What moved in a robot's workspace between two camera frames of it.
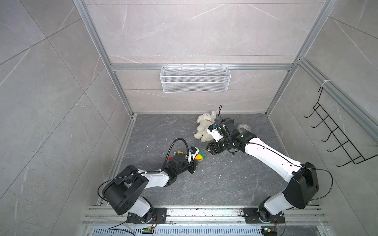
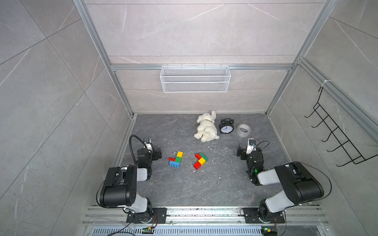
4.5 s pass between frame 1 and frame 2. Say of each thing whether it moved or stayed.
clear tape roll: stayed
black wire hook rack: stayed
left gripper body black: moved
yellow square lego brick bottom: moved
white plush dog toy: stayed
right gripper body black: moved
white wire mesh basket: stayed
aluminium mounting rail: stayed
